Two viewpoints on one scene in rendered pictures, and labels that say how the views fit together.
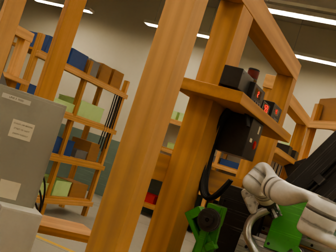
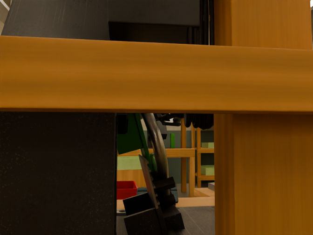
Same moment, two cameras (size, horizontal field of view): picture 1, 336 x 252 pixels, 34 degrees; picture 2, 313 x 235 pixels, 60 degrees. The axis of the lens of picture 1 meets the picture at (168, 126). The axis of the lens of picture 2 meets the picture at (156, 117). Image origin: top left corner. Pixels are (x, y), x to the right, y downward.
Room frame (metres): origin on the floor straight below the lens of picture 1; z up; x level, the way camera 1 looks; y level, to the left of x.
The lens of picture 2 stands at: (2.37, 0.19, 1.15)
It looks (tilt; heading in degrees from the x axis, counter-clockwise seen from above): 4 degrees up; 238
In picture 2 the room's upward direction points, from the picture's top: straight up
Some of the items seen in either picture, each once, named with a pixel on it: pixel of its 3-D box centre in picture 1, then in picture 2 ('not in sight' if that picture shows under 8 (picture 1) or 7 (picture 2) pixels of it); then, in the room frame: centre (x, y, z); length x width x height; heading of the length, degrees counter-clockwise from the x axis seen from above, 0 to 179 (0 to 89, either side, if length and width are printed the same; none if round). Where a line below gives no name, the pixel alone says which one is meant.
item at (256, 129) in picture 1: (238, 136); (151, 0); (2.10, -0.27, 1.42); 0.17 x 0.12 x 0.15; 156
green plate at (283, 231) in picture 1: (290, 224); (128, 128); (2.02, -0.53, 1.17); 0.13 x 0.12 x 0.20; 156
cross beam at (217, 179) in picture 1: (194, 175); (84, 77); (2.26, -0.16, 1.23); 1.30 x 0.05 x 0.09; 156
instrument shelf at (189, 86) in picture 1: (240, 114); not in sight; (2.22, -0.26, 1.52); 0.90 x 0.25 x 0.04; 156
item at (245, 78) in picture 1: (237, 81); not in sight; (1.94, -0.18, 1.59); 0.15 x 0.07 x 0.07; 156
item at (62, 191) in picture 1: (54, 130); not in sight; (7.68, 1.47, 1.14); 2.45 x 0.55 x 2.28; 156
